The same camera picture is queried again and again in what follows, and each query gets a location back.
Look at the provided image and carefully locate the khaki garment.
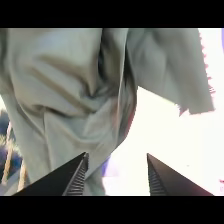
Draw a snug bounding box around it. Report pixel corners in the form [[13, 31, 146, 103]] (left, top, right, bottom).
[[0, 27, 216, 197]]

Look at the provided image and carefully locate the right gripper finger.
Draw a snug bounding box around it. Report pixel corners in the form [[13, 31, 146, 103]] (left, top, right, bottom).
[[13, 151, 90, 197]]

